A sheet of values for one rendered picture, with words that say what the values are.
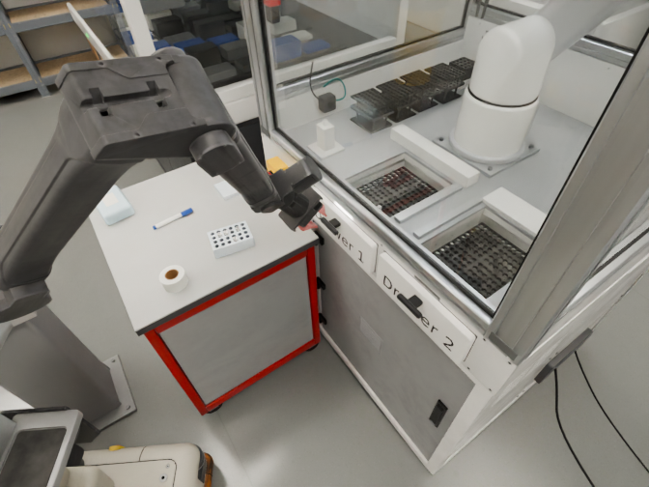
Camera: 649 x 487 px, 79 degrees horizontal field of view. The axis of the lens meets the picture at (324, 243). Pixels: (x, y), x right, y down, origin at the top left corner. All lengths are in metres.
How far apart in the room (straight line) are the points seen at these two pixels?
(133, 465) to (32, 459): 0.80
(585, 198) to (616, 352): 1.70
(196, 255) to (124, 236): 0.27
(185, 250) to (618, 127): 1.09
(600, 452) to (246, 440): 1.36
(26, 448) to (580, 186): 0.85
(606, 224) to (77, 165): 0.58
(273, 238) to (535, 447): 1.29
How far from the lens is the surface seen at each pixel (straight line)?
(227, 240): 1.22
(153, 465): 1.52
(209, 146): 0.38
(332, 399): 1.77
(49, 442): 0.76
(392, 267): 0.95
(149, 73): 0.40
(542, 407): 1.95
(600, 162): 0.57
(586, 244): 0.63
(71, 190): 0.43
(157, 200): 1.50
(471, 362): 0.95
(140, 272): 1.28
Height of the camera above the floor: 1.65
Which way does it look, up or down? 47 degrees down
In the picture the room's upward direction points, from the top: 2 degrees counter-clockwise
